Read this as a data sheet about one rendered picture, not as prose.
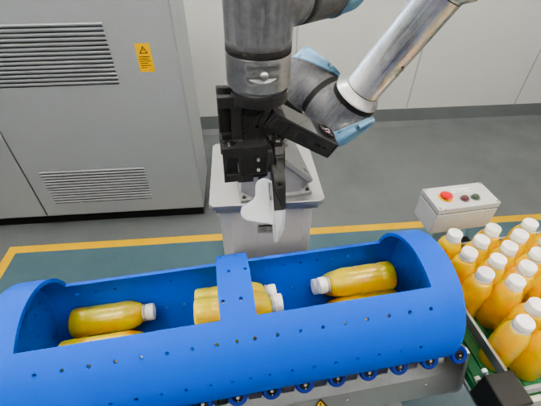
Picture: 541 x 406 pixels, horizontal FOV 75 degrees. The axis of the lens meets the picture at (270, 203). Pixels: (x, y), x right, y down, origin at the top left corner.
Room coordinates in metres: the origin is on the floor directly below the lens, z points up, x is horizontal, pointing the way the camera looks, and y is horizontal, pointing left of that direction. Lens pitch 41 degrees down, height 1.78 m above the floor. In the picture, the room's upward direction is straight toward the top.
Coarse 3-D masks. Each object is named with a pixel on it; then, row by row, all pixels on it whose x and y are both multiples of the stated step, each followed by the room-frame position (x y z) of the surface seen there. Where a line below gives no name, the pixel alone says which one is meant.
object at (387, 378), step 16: (416, 368) 0.37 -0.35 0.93; (448, 368) 0.38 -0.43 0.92; (320, 384) 0.34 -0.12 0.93; (352, 384) 0.34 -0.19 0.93; (368, 384) 0.34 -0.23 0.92; (384, 384) 0.34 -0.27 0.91; (256, 400) 0.30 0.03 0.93; (272, 400) 0.30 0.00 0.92; (288, 400) 0.30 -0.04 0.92; (304, 400) 0.31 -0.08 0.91
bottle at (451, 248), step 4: (444, 236) 0.69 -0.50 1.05; (440, 240) 0.68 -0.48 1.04; (444, 240) 0.67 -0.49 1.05; (448, 240) 0.67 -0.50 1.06; (460, 240) 0.67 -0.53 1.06; (440, 244) 0.67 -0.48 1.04; (444, 244) 0.67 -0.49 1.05; (448, 244) 0.66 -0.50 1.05; (452, 244) 0.66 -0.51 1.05; (456, 244) 0.66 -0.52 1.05; (460, 244) 0.66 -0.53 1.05; (444, 248) 0.66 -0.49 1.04; (448, 248) 0.65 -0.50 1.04; (452, 248) 0.65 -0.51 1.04; (456, 248) 0.65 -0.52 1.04; (460, 248) 0.66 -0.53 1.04; (448, 252) 0.65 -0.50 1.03; (452, 252) 0.65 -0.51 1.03; (456, 252) 0.65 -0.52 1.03; (448, 256) 0.65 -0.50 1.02
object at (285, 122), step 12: (276, 108) 0.41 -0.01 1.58; (288, 108) 0.43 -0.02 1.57; (276, 120) 0.39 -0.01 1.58; (288, 120) 0.40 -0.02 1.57; (300, 120) 0.42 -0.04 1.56; (312, 120) 0.44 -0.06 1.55; (276, 132) 0.39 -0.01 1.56; (288, 132) 0.40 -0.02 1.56; (300, 132) 0.40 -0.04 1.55; (312, 132) 0.40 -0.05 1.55; (324, 132) 0.42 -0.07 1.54; (300, 144) 0.40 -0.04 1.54; (312, 144) 0.40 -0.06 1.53; (324, 144) 0.41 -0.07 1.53; (336, 144) 0.41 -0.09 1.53; (324, 156) 0.41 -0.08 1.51
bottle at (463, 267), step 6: (456, 258) 0.61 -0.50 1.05; (462, 258) 0.60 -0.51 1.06; (456, 264) 0.60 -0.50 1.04; (462, 264) 0.59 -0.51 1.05; (468, 264) 0.59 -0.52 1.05; (474, 264) 0.59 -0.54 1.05; (456, 270) 0.59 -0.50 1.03; (462, 270) 0.58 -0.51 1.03; (468, 270) 0.58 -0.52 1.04; (474, 270) 0.59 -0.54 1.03; (462, 276) 0.58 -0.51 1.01; (462, 282) 0.58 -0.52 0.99
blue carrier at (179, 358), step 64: (320, 256) 0.58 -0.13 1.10; (384, 256) 0.60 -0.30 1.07; (0, 320) 0.32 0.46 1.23; (64, 320) 0.45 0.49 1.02; (192, 320) 0.47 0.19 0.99; (256, 320) 0.34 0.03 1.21; (320, 320) 0.34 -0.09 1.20; (384, 320) 0.35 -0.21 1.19; (448, 320) 0.36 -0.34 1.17; (0, 384) 0.23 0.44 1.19; (64, 384) 0.24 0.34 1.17; (128, 384) 0.25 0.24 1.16; (192, 384) 0.26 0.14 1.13; (256, 384) 0.27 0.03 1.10
